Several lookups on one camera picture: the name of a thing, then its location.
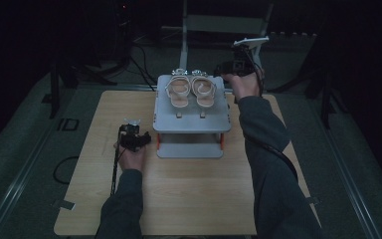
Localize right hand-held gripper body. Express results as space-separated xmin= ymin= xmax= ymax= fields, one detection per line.
xmin=227 ymin=36 xmax=270 ymax=79

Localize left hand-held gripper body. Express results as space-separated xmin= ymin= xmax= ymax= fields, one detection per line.
xmin=117 ymin=118 xmax=143 ymax=153

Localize beige slingback shoe jewelled buckle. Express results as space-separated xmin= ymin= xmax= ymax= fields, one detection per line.
xmin=164 ymin=68 xmax=193 ymax=120
xmin=190 ymin=69 xmax=218 ymax=120

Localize white two-tier shoe rack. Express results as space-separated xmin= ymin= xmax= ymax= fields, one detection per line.
xmin=152 ymin=74 xmax=233 ymax=159

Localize person's left hand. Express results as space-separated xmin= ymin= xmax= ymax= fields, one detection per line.
xmin=113 ymin=141 xmax=147 ymax=173

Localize person's right hand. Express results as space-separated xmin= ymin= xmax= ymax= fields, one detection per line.
xmin=221 ymin=69 xmax=266 ymax=102

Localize white metal stand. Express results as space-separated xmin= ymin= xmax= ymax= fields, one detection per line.
xmin=178 ymin=0 xmax=276 ymax=81

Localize black tripod stand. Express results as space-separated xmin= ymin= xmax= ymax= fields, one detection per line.
xmin=47 ymin=49 xmax=117 ymax=120

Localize black stand legs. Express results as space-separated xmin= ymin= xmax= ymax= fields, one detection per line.
xmin=268 ymin=36 xmax=349 ymax=129

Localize left hand-held gripper cable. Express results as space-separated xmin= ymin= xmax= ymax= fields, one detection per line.
xmin=109 ymin=127 xmax=123 ymax=197

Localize hand-held gripper cable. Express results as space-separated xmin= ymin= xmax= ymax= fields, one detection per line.
xmin=244 ymin=49 xmax=299 ymax=184
xmin=109 ymin=127 xmax=123 ymax=197

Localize black floor cables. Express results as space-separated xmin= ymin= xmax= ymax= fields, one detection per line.
xmin=112 ymin=0 xmax=157 ymax=93

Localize black floor cable loop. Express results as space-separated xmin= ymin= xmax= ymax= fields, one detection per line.
xmin=52 ymin=155 xmax=81 ymax=185

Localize right hand-held gripper cable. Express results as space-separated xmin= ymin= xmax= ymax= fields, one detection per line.
xmin=244 ymin=49 xmax=299 ymax=184

